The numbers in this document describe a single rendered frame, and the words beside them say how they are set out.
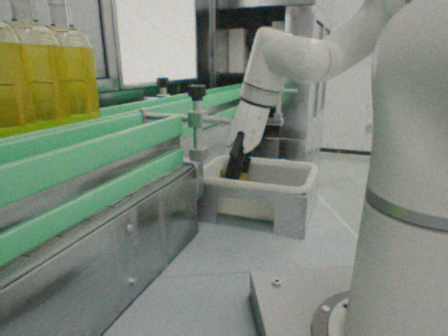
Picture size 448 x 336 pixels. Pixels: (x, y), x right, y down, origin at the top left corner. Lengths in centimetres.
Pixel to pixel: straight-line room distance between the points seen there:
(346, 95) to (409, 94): 386
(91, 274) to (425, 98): 34
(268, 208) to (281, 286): 21
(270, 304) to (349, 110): 380
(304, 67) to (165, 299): 41
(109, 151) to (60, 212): 9
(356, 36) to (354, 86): 344
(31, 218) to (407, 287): 32
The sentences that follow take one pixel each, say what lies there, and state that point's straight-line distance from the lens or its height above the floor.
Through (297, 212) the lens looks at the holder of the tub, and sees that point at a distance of 61.
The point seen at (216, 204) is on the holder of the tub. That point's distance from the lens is 65.
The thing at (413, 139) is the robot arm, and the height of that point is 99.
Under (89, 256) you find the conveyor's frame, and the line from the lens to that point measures 39.
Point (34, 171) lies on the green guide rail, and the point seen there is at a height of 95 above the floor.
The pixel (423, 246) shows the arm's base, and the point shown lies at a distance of 30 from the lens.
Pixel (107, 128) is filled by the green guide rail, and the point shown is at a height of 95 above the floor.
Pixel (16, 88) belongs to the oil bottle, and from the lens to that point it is 47.
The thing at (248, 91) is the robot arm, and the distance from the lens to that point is 67.
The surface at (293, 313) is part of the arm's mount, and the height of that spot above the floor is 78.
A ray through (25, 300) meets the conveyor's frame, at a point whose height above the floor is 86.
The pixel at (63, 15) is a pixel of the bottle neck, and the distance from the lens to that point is 56.
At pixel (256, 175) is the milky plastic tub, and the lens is 78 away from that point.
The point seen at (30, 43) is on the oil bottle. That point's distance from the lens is 49.
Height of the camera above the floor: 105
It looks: 17 degrees down
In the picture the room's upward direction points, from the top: straight up
